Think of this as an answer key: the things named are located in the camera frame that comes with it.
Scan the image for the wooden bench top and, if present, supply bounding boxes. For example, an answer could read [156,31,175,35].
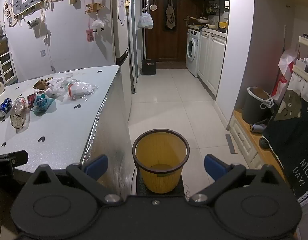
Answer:
[233,109,293,180]

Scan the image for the dark bear printed cloth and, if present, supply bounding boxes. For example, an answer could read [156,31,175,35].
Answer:
[263,89,308,202]

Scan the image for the white washing machine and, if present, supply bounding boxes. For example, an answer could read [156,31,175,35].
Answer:
[186,29,202,77]

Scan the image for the white plastic bag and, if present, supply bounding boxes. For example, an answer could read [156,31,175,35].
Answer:
[137,12,154,30]
[45,77,67,98]

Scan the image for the hanging white plastic bag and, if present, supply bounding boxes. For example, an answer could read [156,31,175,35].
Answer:
[137,12,154,30]

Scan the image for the dark grey bucket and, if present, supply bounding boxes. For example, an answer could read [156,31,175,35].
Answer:
[241,87,274,125]

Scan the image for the silver can on bench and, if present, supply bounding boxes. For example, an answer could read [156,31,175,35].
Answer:
[249,124,266,133]

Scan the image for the hanging apron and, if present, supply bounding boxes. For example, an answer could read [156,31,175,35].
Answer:
[165,0,177,30]

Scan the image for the white drawer cabinet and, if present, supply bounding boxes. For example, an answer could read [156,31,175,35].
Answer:
[0,34,18,85]

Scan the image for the teal snack wrapper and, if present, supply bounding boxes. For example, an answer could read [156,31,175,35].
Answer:
[34,92,55,113]

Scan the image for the clear zip bag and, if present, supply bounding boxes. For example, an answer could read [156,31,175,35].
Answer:
[66,79,99,101]

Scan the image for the red and white paper bag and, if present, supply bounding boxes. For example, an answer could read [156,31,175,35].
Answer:
[271,50,298,101]

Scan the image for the white bench drawers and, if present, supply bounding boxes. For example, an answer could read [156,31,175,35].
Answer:
[228,116,264,170]

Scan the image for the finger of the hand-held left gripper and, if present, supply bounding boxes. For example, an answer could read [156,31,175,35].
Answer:
[9,151,29,167]

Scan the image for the blue soda can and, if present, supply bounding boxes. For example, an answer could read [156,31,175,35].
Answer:
[0,98,13,117]

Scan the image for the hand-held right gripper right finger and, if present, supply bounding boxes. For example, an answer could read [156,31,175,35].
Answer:
[189,154,287,205]

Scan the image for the white plush sheep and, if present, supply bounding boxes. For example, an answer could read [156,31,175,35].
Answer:
[92,19,105,33]

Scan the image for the red snack wrapper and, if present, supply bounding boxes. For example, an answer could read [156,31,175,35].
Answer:
[27,94,37,109]

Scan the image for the brown wooden door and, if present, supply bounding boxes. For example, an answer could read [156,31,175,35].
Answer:
[144,0,192,62]

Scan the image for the black floor heater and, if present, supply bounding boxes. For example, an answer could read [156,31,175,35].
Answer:
[140,59,157,76]

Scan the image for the clear plastic bottle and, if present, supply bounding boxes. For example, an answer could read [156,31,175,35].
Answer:
[10,96,28,130]

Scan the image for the brown cardboard scrap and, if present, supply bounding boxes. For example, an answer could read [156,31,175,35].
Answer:
[33,79,52,90]

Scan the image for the yellow plastic trash bin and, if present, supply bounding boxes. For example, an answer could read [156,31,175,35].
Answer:
[132,129,190,194]

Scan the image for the frying pan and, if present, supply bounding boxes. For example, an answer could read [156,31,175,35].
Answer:
[190,16,212,23]

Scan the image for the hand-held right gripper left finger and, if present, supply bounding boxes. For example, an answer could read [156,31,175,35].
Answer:
[26,154,124,205]

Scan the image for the silver refrigerator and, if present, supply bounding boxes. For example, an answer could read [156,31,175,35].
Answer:
[110,0,135,95]

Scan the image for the white kitchen cabinet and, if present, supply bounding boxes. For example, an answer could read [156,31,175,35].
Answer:
[197,27,227,96]

